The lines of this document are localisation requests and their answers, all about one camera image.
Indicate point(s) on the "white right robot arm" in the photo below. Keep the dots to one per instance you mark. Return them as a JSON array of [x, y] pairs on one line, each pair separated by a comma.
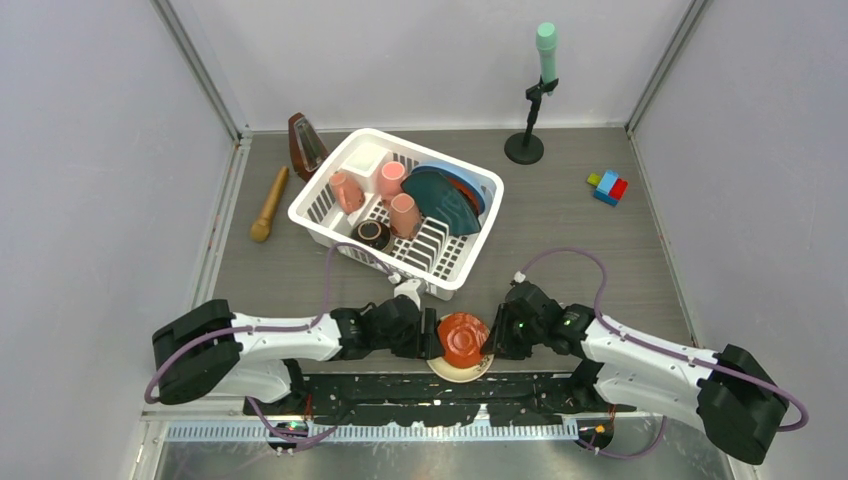
[[726, 395]]

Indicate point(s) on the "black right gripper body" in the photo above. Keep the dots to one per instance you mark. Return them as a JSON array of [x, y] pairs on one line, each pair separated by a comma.
[[514, 337]]

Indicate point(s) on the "wooden rolling pin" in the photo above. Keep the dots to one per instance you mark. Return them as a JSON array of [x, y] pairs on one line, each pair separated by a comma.
[[262, 226]]

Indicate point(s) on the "colourful toy blocks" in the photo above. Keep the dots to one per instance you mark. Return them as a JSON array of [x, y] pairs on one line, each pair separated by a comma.
[[609, 187]]

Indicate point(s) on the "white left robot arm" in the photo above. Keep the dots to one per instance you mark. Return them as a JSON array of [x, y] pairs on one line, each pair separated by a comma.
[[213, 350]]

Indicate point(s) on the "orange saucer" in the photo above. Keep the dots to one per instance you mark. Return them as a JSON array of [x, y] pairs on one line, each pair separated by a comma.
[[462, 336]]

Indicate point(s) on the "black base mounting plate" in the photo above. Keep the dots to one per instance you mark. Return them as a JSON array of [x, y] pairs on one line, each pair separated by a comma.
[[509, 399]]

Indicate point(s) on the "dark green square plate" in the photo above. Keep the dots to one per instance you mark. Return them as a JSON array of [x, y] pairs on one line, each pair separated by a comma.
[[437, 198]]

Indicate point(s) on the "red round plate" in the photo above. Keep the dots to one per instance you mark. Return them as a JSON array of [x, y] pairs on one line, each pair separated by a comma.
[[471, 191]]

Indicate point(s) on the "green microphone on stand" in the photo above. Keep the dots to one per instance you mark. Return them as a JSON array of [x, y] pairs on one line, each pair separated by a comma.
[[526, 148]]

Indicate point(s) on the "white mug pink handle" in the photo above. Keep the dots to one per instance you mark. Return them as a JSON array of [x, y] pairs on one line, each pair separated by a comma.
[[405, 218]]

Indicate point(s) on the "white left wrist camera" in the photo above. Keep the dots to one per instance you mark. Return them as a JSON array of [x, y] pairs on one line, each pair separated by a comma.
[[411, 288]]

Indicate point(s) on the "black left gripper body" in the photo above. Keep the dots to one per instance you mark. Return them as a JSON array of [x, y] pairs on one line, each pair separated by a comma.
[[411, 342]]

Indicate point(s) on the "pink cup white inside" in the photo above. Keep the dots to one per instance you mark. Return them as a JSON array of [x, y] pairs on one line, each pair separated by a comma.
[[389, 182]]

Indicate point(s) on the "pink mug with handle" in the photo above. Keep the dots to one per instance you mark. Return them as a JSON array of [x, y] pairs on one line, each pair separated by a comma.
[[347, 192]]

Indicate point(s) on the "light blue plate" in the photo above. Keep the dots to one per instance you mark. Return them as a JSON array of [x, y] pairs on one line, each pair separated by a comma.
[[445, 169]]

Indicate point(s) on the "white plastic dish rack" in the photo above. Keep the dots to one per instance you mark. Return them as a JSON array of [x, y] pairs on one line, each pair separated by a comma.
[[441, 260]]

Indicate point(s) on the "cream patterned plate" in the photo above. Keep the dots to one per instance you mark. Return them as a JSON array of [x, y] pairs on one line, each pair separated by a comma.
[[453, 374]]

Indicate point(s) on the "brown wooden metronome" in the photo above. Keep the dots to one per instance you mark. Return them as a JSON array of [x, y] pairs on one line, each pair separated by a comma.
[[307, 151]]

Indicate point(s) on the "brown ceramic bowl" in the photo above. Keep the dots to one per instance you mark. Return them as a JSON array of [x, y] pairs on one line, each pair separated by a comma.
[[373, 234]]

